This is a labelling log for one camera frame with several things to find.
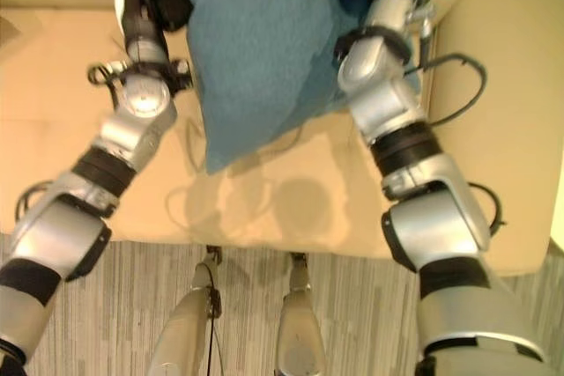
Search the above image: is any teal fabric cushion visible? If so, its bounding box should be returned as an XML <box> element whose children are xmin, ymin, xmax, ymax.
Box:
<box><xmin>154</xmin><ymin>0</ymin><xmax>422</xmax><ymax>175</ymax></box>

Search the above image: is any beige sofa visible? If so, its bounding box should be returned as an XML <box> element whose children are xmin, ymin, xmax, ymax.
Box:
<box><xmin>0</xmin><ymin>0</ymin><xmax>564</xmax><ymax>278</ymax></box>

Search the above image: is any silver robot left leg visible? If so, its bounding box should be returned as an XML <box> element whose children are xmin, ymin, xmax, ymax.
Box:
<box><xmin>147</xmin><ymin>247</ymin><xmax>223</xmax><ymax>376</ymax></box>

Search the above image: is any silver robot leg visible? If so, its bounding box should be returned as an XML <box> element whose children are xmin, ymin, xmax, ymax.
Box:
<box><xmin>271</xmin><ymin>251</ymin><xmax>325</xmax><ymax>376</ymax></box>
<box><xmin>147</xmin><ymin>247</ymin><xmax>223</xmax><ymax>376</ymax></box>

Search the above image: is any silver robot right leg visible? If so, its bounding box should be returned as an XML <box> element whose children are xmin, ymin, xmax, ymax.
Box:
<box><xmin>271</xmin><ymin>251</ymin><xmax>325</xmax><ymax>376</ymax></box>

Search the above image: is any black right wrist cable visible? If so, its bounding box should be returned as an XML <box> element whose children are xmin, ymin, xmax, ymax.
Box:
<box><xmin>403</xmin><ymin>53</ymin><xmax>489</xmax><ymax>127</ymax></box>

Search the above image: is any black left elbow cable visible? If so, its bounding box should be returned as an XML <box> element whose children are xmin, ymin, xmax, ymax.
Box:
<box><xmin>15</xmin><ymin>179</ymin><xmax>56</xmax><ymax>220</ymax></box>

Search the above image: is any black elbow cable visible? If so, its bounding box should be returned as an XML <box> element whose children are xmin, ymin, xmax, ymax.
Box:
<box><xmin>15</xmin><ymin>179</ymin><xmax>56</xmax><ymax>220</ymax></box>
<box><xmin>465</xmin><ymin>181</ymin><xmax>505</xmax><ymax>232</ymax></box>

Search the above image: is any black right elbow cable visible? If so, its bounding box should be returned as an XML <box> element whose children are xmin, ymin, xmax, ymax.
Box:
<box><xmin>465</xmin><ymin>181</ymin><xmax>505</xmax><ymax>232</ymax></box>

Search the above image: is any black leg cable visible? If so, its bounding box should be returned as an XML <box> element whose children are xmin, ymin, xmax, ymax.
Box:
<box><xmin>203</xmin><ymin>256</ymin><xmax>223</xmax><ymax>376</ymax></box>

